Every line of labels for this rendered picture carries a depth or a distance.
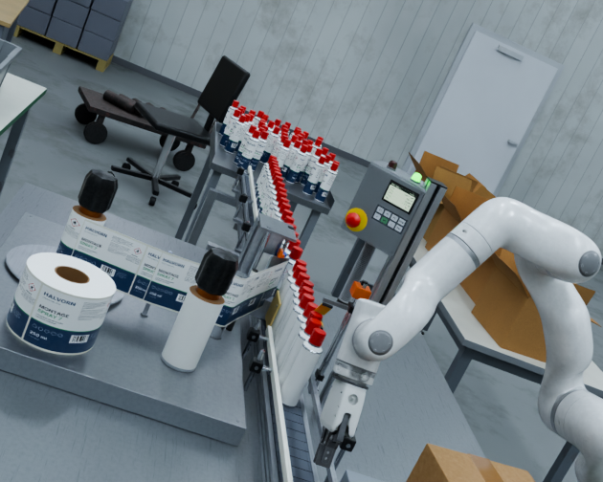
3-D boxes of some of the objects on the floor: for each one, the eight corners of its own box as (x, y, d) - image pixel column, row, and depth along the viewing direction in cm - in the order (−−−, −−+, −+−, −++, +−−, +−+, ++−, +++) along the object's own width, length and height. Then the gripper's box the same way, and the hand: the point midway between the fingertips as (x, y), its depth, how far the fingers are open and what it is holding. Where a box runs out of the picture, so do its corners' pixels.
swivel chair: (201, 198, 660) (255, 68, 631) (189, 223, 594) (249, 78, 565) (117, 163, 652) (167, 30, 623) (95, 184, 587) (151, 35, 557)
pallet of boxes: (110, 63, 1015) (141, -22, 987) (102, 72, 949) (136, -19, 920) (22, 27, 992) (51, -61, 964) (8, 33, 925) (39, -61, 897)
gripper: (325, 364, 175) (295, 450, 174) (346, 376, 161) (313, 470, 159) (358, 376, 177) (328, 461, 175) (381, 388, 162) (348, 481, 161)
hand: (324, 455), depth 168 cm, fingers closed
